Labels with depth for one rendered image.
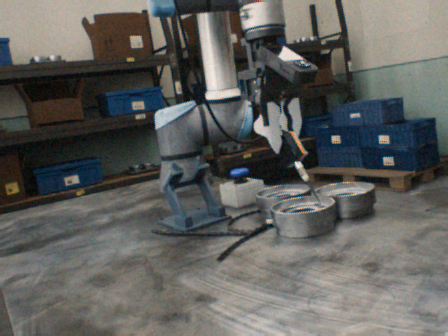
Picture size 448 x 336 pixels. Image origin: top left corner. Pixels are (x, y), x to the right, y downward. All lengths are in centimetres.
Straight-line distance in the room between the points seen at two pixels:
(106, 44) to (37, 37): 70
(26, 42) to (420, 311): 447
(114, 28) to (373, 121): 250
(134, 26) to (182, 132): 322
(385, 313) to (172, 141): 87
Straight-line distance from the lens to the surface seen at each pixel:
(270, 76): 80
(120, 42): 439
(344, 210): 81
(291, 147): 80
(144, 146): 491
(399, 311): 51
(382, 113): 458
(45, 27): 481
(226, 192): 101
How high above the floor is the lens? 103
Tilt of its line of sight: 5 degrees down
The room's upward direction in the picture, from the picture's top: 8 degrees counter-clockwise
